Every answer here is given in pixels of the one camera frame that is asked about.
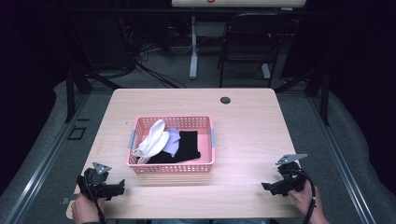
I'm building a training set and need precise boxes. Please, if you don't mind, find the person's left hand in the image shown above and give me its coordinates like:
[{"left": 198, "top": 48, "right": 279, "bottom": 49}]
[{"left": 70, "top": 191, "right": 107, "bottom": 224}]

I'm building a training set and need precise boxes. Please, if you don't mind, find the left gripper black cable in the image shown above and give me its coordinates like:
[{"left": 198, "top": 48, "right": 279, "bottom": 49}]
[{"left": 82, "top": 175, "right": 106, "bottom": 224}]

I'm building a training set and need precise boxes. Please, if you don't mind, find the metal floor rail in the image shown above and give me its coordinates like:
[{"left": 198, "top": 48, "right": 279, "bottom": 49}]
[
  {"left": 306, "top": 92, "right": 378, "bottom": 224},
  {"left": 2, "top": 92, "right": 92, "bottom": 224}
]

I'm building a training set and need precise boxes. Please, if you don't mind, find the black folding chair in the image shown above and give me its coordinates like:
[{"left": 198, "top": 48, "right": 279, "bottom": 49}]
[{"left": 217, "top": 12, "right": 296, "bottom": 89}]

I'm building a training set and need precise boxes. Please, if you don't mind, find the black sock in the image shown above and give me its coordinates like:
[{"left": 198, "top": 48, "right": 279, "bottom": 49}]
[{"left": 146, "top": 130, "right": 202, "bottom": 165}]

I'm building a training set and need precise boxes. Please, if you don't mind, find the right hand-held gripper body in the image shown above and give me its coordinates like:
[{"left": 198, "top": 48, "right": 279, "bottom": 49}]
[{"left": 275, "top": 153, "right": 309, "bottom": 194}]

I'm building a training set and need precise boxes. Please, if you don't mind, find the lavender sock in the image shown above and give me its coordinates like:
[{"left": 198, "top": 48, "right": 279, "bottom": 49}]
[{"left": 162, "top": 127, "right": 182, "bottom": 158}]

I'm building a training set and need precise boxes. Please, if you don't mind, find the pink plastic basket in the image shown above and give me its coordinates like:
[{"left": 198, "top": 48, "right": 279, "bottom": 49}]
[{"left": 126, "top": 116, "right": 217, "bottom": 175}]

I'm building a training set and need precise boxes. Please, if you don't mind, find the white desk with legs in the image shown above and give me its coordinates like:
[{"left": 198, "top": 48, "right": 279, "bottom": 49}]
[{"left": 171, "top": 0, "right": 308, "bottom": 80}]

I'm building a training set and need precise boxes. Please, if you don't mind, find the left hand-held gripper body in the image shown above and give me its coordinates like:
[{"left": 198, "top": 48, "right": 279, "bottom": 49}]
[{"left": 76, "top": 161, "right": 112, "bottom": 201}]

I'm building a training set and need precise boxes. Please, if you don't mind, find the black metal stand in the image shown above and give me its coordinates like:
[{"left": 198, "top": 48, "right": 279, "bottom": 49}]
[
  {"left": 63, "top": 64, "right": 123, "bottom": 123},
  {"left": 274, "top": 60, "right": 332, "bottom": 127}
]

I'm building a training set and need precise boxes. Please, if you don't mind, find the person's right hand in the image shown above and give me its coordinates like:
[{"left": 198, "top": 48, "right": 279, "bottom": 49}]
[{"left": 287, "top": 181, "right": 322, "bottom": 218}]

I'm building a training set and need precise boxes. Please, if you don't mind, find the bundle of floor cables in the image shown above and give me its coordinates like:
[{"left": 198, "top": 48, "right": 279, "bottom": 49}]
[{"left": 116, "top": 17, "right": 191, "bottom": 90}]

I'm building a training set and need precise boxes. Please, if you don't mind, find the small grey tab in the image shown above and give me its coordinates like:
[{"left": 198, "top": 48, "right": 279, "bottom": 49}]
[{"left": 60, "top": 195, "right": 79, "bottom": 205}]

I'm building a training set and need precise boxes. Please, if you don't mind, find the white sock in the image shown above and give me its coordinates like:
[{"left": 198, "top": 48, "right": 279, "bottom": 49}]
[{"left": 132, "top": 119, "right": 171, "bottom": 165}]

